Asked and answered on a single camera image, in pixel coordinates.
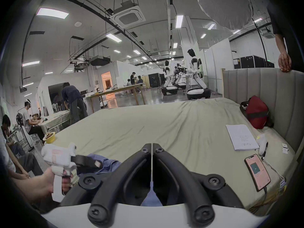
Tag group of people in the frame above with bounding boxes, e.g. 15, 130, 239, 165
125, 72, 146, 95

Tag phone with pink case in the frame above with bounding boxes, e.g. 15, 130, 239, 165
244, 154, 271, 192

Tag person's left forearm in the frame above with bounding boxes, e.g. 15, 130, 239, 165
10, 178, 30, 206

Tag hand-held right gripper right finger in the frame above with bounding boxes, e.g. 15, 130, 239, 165
152, 143, 245, 226

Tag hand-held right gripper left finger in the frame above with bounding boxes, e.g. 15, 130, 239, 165
59, 143, 152, 226

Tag grey softbox lamp on stand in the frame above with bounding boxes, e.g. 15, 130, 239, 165
194, 0, 268, 66

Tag black cabinet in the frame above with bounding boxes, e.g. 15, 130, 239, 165
148, 73, 166, 88

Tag yellow bowl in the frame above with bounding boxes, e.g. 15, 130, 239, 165
43, 132, 56, 144

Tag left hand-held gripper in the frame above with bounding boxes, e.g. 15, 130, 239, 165
41, 142, 103, 203

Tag stack of black cases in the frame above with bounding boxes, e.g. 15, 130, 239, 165
233, 55, 275, 69

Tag long wooden table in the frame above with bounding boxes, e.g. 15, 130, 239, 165
83, 83, 147, 113

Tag dark blue shirt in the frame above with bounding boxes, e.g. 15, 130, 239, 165
77, 153, 164, 207

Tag bed with pale green sheet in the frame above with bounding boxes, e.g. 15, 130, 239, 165
51, 97, 299, 217

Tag white hand controller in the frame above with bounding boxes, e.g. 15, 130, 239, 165
256, 134, 269, 157

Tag red bag with black strap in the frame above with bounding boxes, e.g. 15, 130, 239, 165
239, 95, 274, 130

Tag table with white cloth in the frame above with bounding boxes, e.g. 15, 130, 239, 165
38, 110, 71, 133

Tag white humanoid robot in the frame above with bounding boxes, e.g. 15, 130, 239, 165
161, 60, 179, 96
186, 48, 212, 101
174, 65, 188, 90

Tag white cable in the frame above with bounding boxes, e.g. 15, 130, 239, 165
261, 156, 288, 189

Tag grey padded headboard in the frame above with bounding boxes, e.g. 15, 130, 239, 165
222, 68, 304, 157

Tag person's left hand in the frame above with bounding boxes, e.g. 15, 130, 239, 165
23, 167, 73, 202

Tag white paper sheets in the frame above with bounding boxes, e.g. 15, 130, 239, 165
225, 124, 260, 151

